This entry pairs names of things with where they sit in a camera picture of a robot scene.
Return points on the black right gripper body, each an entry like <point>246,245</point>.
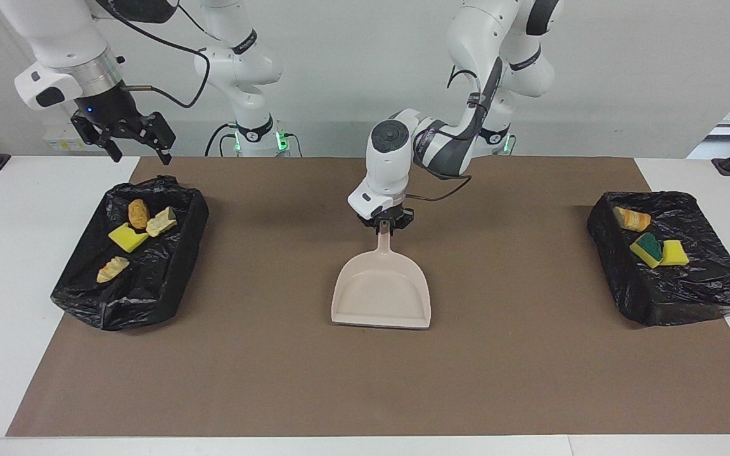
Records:
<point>111,114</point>

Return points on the beige plastic dustpan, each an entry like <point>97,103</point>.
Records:
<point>381,291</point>

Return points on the wedge yellow sponge piece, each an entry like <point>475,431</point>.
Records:
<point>647,250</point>

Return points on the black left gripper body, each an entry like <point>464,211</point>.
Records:
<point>387,215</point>

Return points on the brown bread roll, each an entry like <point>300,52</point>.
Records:
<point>139,214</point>

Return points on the black bag lined bin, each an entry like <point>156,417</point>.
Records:
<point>149,288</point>
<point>688,297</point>

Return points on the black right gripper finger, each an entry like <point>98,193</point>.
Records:
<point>96,136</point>
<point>162,133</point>

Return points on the white wall power strip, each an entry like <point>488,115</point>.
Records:
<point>57,144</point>

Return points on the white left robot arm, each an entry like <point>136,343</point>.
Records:
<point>387,164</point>

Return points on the pale yellow foam chunk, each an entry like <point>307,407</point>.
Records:
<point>161,222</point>
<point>112,270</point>
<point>633,219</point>

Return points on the small yellow sponge piece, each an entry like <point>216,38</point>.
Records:
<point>675,253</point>

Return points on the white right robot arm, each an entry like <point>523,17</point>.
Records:
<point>61,44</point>

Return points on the brown paper table mat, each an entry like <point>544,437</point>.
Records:
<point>403,380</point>

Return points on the notched yellow sponge piece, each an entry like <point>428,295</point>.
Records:
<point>127,238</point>

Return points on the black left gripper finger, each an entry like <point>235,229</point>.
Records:
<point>404,221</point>
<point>368,223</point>

